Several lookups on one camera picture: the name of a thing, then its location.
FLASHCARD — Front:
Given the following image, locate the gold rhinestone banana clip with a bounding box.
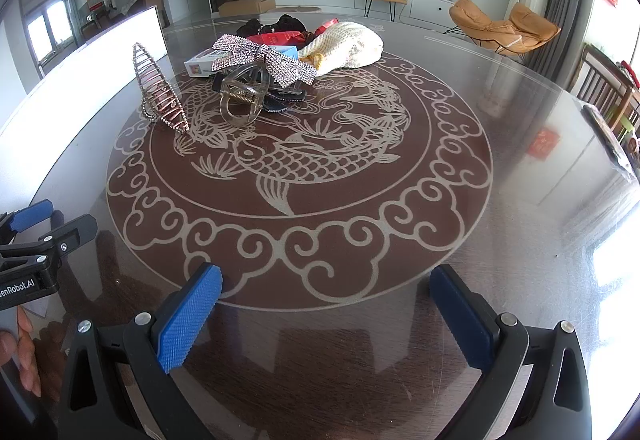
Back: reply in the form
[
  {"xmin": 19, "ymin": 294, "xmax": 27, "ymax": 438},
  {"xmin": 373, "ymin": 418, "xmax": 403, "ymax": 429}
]
[{"xmin": 132, "ymin": 42, "xmax": 192, "ymax": 135}]

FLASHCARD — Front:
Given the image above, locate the blue and white box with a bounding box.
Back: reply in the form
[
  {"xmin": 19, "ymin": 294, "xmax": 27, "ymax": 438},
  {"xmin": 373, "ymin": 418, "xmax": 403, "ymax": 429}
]
[{"xmin": 184, "ymin": 45, "xmax": 297, "ymax": 78}]

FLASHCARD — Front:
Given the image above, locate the person's left hand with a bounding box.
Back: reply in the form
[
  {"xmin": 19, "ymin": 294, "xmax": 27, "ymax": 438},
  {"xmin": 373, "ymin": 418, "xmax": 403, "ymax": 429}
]
[{"xmin": 0, "ymin": 307, "xmax": 42, "ymax": 398}]

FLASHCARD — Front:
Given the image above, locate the silver rhinestone bow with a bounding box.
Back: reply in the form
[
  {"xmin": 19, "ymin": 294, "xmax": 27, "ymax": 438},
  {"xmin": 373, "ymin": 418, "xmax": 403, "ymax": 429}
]
[{"xmin": 211, "ymin": 35, "xmax": 318, "ymax": 88}]

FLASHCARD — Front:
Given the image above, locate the black flat pouch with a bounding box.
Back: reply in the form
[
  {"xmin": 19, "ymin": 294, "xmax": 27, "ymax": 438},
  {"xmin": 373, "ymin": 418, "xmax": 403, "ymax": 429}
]
[{"xmin": 582, "ymin": 104, "xmax": 640, "ymax": 181}]

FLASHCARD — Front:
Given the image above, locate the black beaded velvet scrunchie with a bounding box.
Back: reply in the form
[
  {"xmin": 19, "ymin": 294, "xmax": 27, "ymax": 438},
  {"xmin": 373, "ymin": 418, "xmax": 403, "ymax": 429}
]
[{"xmin": 236, "ymin": 14, "xmax": 307, "ymax": 37}]

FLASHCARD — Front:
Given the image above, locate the brown cardboard box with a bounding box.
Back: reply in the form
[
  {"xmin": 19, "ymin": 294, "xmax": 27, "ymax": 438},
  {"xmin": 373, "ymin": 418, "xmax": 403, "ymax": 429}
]
[{"xmin": 218, "ymin": 0, "xmax": 277, "ymax": 17}]

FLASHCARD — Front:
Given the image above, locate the red packet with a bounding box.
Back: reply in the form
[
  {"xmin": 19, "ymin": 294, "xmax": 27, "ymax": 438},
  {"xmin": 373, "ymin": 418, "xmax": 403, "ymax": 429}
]
[{"xmin": 246, "ymin": 18, "xmax": 342, "ymax": 47}]

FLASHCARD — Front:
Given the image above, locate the brown patterned desktop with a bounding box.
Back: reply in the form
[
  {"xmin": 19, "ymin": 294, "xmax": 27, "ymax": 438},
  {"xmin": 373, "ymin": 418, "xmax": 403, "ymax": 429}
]
[{"xmin": 0, "ymin": 10, "xmax": 640, "ymax": 440}]

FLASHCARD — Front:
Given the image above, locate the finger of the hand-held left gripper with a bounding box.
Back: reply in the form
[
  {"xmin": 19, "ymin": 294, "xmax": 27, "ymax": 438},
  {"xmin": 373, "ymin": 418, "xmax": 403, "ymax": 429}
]
[
  {"xmin": 0, "ymin": 199, "xmax": 55, "ymax": 243},
  {"xmin": 0, "ymin": 214, "xmax": 98, "ymax": 266}
]

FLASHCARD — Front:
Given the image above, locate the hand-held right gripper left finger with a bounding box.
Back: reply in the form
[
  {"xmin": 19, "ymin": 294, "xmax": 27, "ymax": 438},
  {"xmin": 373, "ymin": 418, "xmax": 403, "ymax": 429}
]
[{"xmin": 57, "ymin": 262, "xmax": 223, "ymax": 440}]

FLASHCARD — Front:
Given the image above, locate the wooden chair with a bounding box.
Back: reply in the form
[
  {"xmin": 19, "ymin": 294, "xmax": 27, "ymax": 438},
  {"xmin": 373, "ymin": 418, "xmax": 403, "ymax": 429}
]
[{"xmin": 575, "ymin": 44, "xmax": 640, "ymax": 141}]

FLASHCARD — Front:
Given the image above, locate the orange lounge chair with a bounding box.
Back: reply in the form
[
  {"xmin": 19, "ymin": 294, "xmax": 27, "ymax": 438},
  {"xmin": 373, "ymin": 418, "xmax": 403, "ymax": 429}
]
[{"xmin": 448, "ymin": 0, "xmax": 562, "ymax": 58}]

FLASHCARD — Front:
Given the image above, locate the translucent brown claw clip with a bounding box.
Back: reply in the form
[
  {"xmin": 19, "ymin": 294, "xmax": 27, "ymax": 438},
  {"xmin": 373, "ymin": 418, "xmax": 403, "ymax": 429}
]
[{"xmin": 219, "ymin": 61, "xmax": 271, "ymax": 127}]

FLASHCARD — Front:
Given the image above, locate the cream knit hat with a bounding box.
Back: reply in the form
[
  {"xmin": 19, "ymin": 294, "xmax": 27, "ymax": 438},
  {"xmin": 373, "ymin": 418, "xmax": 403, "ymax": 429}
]
[{"xmin": 298, "ymin": 21, "xmax": 383, "ymax": 77}]

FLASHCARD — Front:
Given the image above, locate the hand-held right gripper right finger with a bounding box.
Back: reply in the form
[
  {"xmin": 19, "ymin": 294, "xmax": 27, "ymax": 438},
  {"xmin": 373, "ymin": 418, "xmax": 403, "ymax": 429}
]
[{"xmin": 430, "ymin": 264, "xmax": 593, "ymax": 440}]

